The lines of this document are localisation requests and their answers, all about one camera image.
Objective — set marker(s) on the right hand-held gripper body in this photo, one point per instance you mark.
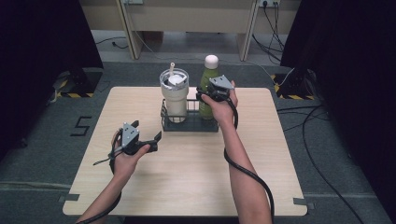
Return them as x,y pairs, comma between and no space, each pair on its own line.
221,82

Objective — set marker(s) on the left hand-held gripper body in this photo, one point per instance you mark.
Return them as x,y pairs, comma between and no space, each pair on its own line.
130,137

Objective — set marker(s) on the green bottle with white cap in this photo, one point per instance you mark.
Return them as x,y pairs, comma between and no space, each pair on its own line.
206,79

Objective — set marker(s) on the cream tumbler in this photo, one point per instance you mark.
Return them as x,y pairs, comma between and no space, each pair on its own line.
175,99

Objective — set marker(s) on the person's right hand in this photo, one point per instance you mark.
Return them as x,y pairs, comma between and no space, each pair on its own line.
222,110

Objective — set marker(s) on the person's left hand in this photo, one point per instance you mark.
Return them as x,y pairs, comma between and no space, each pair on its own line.
124,165

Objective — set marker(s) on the cream straw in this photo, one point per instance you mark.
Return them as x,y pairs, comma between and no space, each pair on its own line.
172,68

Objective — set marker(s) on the black stand base striped tape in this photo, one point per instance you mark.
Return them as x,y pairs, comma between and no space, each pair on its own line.
292,85
84,82

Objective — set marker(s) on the grey tape piece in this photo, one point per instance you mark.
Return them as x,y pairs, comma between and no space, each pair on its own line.
70,197
303,202

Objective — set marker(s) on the dark curtain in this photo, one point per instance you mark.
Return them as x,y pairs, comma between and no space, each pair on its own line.
351,62
37,46

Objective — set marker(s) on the wall power socket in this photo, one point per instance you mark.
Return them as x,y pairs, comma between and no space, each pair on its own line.
133,1
269,2

